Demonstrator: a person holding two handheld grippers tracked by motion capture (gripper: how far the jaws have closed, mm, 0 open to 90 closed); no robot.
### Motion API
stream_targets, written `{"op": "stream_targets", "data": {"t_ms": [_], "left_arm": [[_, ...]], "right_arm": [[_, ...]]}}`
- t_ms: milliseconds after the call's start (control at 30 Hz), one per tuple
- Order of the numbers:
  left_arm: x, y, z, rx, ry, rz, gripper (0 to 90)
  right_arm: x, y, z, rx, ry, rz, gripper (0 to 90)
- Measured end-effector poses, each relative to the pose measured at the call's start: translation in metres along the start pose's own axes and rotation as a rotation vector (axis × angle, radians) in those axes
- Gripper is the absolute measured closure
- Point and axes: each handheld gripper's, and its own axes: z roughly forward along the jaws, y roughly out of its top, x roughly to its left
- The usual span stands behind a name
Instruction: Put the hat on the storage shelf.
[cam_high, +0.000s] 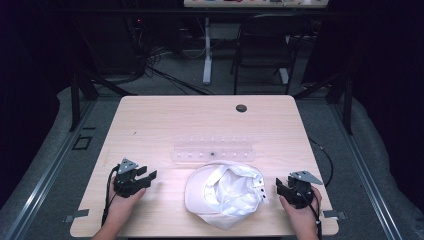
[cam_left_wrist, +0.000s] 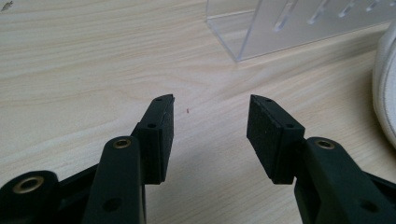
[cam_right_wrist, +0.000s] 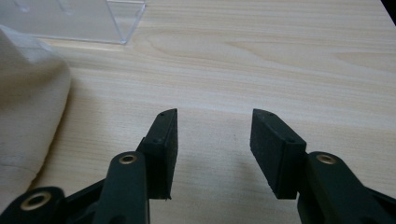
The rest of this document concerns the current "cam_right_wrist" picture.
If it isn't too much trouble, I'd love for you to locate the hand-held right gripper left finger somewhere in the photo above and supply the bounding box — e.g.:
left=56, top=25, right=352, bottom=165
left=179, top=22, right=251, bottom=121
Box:
left=135, top=107, right=179, bottom=201

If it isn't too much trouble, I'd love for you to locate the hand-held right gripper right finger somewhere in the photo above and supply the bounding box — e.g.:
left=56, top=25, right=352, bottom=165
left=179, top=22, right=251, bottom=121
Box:
left=249, top=108, right=308, bottom=200

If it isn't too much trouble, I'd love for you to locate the cream cloth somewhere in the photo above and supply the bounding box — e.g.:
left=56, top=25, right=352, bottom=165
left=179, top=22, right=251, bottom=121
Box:
left=0, top=24, right=72, bottom=213

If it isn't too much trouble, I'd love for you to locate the clear acrylic box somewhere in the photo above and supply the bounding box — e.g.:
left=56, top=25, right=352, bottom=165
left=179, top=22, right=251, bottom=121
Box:
left=0, top=0, right=148, bottom=45

